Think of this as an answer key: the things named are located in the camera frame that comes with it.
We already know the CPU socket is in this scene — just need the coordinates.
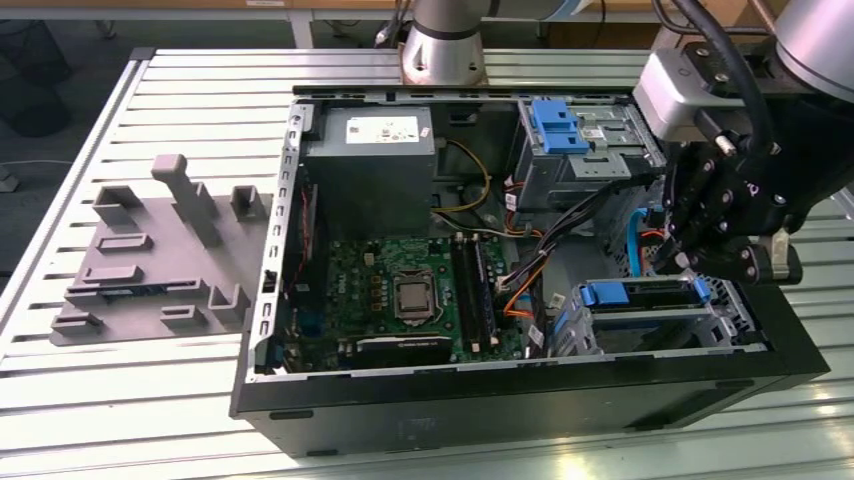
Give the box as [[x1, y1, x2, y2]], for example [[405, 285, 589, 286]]
[[389, 269, 445, 326]]

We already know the black graphics card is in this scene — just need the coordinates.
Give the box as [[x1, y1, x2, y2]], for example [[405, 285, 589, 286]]
[[352, 335, 453, 369]]

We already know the hard disk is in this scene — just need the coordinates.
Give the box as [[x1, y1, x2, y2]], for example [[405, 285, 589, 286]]
[[556, 278, 709, 354]]

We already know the black open PC case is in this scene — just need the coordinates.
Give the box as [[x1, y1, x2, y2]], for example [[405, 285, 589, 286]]
[[228, 84, 832, 457]]

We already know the blue drive latch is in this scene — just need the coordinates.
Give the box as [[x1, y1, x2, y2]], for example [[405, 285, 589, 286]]
[[531, 99, 589, 155]]

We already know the metal optical drive cage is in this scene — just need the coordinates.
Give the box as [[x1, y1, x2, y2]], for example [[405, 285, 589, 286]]
[[512, 97, 668, 211]]

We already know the white workbench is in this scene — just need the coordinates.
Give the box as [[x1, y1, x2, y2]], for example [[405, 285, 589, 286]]
[[0, 0, 668, 51]]

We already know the blue wire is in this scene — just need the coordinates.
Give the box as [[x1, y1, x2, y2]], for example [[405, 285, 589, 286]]
[[625, 205, 661, 279]]

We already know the yellow wire bundle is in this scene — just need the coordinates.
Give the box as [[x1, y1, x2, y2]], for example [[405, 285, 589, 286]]
[[430, 139, 492, 216]]

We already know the black RAM stick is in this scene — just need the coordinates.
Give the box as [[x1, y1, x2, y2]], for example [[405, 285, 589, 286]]
[[468, 233, 500, 348]]

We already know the silver disk bay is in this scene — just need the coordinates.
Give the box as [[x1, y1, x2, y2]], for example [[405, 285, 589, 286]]
[[549, 277, 768, 359]]

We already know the green motherboard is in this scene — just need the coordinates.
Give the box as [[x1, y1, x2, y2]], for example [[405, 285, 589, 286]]
[[285, 234, 535, 374]]

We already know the silver CPU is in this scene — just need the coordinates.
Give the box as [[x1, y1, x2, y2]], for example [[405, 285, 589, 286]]
[[397, 284, 432, 309]]

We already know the grey power supply unit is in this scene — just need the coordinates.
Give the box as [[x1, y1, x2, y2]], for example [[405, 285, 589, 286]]
[[302, 107, 438, 239]]

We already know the black cable bundle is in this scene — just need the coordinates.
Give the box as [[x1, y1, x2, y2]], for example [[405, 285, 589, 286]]
[[496, 179, 652, 294]]

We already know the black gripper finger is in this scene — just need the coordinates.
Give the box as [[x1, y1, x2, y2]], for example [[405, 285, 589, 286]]
[[684, 231, 804, 288], [655, 142, 733, 275]]

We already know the grey parts rack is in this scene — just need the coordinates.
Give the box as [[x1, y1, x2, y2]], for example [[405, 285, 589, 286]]
[[49, 153, 276, 347]]

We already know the black chair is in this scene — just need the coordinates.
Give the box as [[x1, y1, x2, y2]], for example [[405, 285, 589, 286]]
[[0, 19, 74, 137]]

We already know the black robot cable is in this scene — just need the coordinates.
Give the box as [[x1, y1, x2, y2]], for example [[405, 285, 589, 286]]
[[669, 0, 779, 166]]

